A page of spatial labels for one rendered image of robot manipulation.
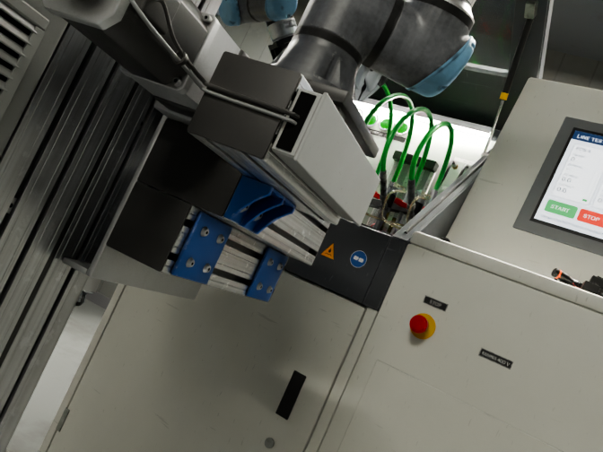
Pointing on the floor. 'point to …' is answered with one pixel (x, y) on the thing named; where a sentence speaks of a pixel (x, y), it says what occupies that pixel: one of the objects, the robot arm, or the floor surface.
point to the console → (485, 322)
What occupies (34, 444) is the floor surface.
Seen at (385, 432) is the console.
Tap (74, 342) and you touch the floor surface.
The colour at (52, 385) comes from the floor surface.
